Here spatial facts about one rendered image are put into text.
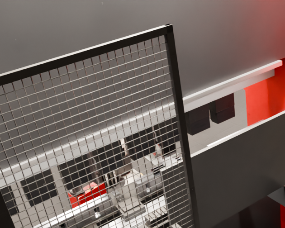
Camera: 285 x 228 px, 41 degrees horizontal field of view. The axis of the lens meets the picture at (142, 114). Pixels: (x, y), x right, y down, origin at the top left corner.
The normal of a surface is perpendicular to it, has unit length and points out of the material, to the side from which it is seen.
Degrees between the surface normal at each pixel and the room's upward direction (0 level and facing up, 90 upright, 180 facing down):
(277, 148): 90
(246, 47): 90
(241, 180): 90
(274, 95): 90
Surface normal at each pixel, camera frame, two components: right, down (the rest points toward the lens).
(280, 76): -0.86, 0.34
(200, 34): 0.49, 0.29
